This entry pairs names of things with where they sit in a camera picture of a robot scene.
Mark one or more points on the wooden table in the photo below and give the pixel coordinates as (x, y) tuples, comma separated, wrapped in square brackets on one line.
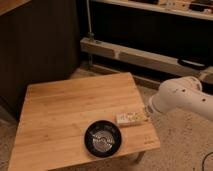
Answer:
[(55, 116)]

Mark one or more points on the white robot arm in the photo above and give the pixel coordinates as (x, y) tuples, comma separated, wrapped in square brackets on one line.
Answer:
[(186, 93)]

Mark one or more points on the grey metal shelf beam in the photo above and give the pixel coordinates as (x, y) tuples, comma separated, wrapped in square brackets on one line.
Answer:
[(144, 59)]

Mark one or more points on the upper wooden shelf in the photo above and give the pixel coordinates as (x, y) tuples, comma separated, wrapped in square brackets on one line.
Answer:
[(156, 8)]

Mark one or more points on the metal vertical pole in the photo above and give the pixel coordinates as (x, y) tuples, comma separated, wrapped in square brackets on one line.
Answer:
[(90, 32)]

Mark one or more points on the black handle on shelf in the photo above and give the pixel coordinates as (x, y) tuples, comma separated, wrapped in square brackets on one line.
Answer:
[(192, 65)]

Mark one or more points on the black ceramic bowl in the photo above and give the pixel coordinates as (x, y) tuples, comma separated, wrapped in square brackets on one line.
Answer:
[(102, 138)]

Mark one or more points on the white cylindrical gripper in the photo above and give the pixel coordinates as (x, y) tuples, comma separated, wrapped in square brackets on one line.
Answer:
[(150, 109)]

